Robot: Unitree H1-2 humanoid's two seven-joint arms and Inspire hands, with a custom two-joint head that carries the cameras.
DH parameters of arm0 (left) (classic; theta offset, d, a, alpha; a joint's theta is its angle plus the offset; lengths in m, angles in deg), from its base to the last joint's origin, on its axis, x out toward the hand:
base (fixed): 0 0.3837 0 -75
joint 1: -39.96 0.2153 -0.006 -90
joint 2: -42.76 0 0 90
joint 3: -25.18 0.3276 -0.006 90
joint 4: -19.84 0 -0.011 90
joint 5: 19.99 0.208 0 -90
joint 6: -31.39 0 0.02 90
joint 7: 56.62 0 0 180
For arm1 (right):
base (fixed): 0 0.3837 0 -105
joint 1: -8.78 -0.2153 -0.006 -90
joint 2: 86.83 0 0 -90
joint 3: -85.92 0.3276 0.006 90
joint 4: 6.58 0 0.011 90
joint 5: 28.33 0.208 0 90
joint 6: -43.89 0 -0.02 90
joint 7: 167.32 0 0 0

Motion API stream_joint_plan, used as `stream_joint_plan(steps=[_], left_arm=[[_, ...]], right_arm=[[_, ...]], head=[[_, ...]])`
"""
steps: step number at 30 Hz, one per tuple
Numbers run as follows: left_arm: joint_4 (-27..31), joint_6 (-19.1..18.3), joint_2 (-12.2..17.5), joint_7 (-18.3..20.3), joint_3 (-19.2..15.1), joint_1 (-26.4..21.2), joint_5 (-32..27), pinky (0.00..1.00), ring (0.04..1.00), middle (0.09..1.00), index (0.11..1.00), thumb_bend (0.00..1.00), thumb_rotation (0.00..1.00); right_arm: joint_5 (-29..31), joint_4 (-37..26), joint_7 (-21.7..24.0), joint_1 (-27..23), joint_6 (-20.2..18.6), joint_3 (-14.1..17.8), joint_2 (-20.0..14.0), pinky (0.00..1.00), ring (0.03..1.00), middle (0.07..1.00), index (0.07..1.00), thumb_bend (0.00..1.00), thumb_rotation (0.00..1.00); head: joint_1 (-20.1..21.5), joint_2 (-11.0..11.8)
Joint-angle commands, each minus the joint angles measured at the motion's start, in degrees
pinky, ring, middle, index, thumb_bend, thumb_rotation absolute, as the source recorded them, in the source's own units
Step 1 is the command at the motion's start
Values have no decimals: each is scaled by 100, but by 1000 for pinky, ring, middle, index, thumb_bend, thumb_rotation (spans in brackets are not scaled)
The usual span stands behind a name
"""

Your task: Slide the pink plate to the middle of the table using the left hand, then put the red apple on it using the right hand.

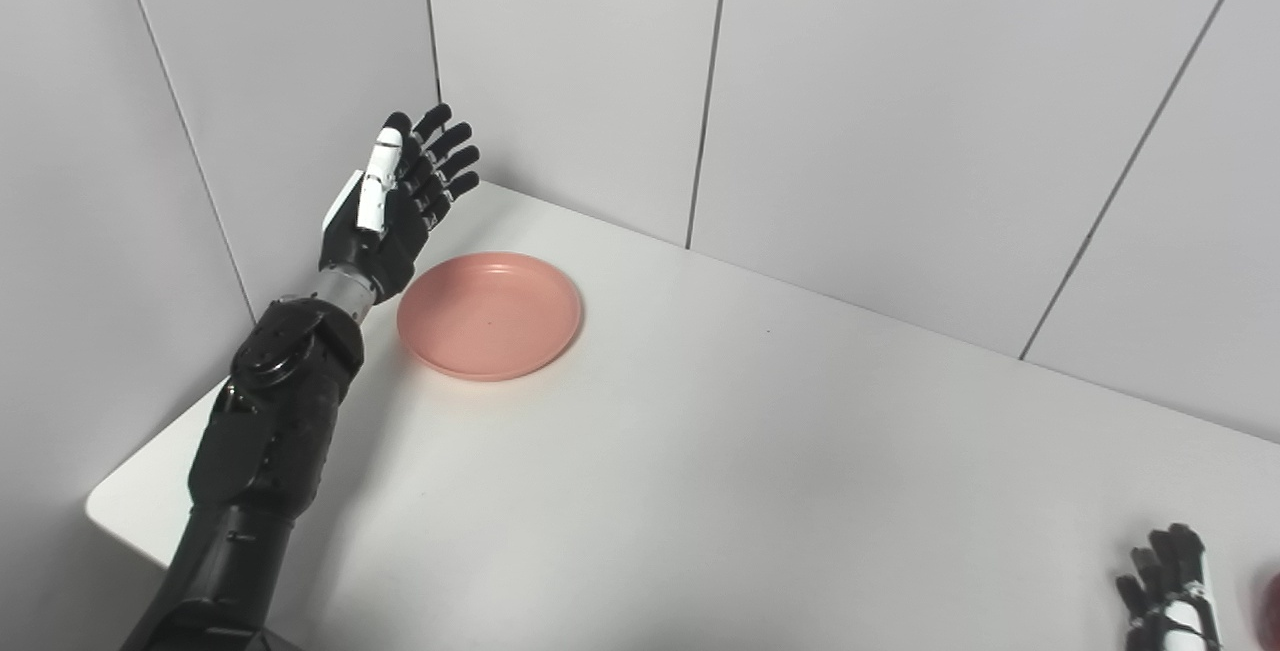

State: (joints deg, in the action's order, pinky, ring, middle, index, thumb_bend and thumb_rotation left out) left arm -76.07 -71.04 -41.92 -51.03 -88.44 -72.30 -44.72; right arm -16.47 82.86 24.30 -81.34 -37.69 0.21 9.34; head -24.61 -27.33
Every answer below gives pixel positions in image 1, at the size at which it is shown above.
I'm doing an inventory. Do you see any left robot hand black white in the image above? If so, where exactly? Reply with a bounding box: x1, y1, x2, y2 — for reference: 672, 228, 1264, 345
319, 103, 481, 305

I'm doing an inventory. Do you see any pink plate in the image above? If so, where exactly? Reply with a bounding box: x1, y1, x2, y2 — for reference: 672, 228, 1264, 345
396, 251, 584, 383

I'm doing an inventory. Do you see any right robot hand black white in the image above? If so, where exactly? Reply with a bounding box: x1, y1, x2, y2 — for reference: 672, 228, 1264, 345
1116, 523, 1223, 651

